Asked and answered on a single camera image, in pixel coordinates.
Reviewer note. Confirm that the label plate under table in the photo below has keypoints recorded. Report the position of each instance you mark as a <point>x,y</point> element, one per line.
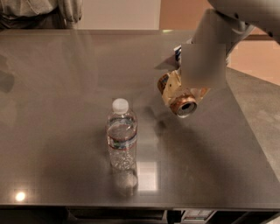
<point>197,215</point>

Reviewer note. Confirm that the blue crumpled chip bag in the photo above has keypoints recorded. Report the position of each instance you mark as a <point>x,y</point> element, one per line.
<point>177,53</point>

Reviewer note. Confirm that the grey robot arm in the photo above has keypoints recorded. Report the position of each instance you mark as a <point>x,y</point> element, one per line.
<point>229,22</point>

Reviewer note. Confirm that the clear plastic water bottle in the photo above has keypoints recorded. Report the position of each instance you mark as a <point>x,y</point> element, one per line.
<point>121,133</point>

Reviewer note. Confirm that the orange soda can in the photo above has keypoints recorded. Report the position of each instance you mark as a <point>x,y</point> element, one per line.
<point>182,111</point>

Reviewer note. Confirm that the person in grey sweater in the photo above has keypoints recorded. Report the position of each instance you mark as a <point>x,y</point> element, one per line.
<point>40,14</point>

